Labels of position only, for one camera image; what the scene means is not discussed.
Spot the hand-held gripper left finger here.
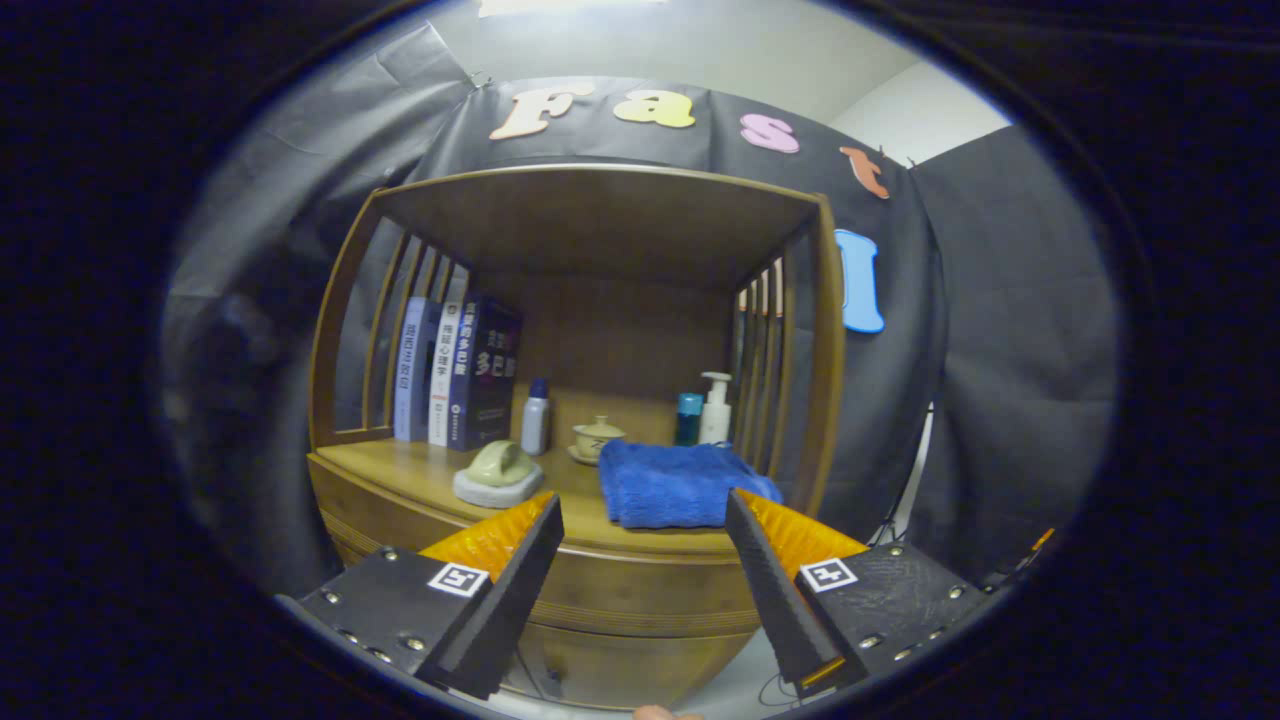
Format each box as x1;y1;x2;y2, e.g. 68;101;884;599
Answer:
275;492;566;701

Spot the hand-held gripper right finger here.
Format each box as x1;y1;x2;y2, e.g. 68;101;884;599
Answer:
724;488;1001;699

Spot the wooden drawer with black knob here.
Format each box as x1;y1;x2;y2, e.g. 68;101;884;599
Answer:
310;455;791;636

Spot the wooden countertop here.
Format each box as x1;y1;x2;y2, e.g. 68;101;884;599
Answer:
310;437;781;556

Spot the wooden cabinet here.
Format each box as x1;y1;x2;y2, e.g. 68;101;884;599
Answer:
307;163;849;711

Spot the folded blue towel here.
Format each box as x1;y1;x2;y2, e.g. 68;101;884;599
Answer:
598;438;784;529

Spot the small white blue-capped bottle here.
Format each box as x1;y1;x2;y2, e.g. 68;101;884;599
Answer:
520;378;552;457

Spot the white pump bottle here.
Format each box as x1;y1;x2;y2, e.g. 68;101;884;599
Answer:
698;372;734;446

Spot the beige lidded teacup with saucer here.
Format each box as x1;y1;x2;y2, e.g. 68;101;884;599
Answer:
568;415;627;467

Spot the dark navy book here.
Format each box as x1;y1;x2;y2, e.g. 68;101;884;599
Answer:
447;293;524;452

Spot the white book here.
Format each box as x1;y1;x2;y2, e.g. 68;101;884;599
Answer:
428;300;463;447

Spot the black device with orange tip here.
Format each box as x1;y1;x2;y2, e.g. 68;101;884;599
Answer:
985;527;1056;591

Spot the light blue book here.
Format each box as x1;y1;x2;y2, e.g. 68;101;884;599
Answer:
393;296;441;443

